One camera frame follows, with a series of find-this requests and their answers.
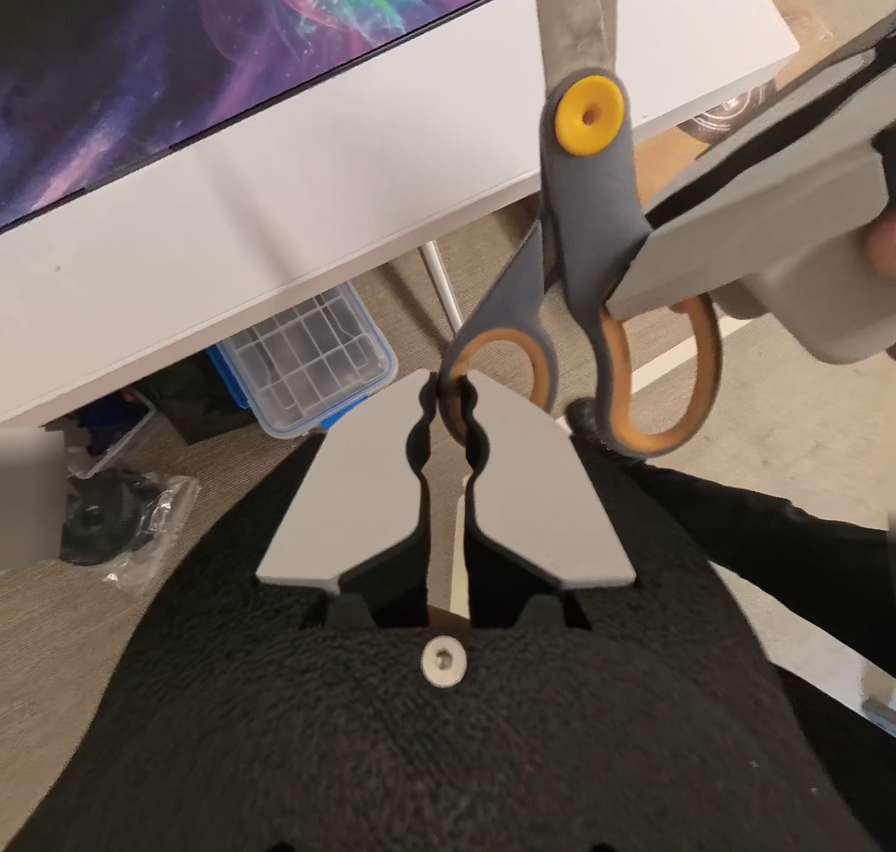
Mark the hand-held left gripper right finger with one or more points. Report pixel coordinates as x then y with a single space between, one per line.
539 502

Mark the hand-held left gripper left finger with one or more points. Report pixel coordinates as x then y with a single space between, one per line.
350 502

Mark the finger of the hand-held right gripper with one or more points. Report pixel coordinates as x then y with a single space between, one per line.
756 236
805 117

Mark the grey orange scissors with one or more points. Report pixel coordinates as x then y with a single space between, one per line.
595 187

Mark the white desk leg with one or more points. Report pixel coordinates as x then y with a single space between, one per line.
442 292

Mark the white desk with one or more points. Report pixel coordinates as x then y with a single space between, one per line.
280 201

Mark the galaxy print desk mat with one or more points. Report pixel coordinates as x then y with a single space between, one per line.
140 61

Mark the person's right hand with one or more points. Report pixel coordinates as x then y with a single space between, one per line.
883 243

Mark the shiny round metal object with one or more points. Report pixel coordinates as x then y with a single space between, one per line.
728 113

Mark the clear storage box blue lid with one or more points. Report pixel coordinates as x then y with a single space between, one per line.
308 355

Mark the plastic bag with black part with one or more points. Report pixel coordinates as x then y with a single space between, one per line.
119 516

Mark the clear plastic bin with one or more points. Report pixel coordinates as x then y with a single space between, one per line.
115 432

